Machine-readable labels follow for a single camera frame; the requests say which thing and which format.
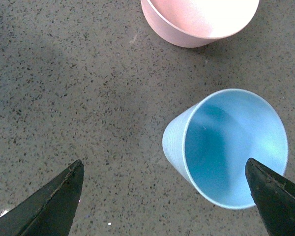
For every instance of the light blue cup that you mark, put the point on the light blue cup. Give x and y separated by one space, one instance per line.
210 143

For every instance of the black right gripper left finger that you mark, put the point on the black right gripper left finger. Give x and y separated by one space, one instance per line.
50 210

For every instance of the pink bowl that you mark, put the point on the pink bowl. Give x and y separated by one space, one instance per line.
195 23

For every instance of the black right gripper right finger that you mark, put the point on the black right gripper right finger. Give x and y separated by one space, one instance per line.
274 196

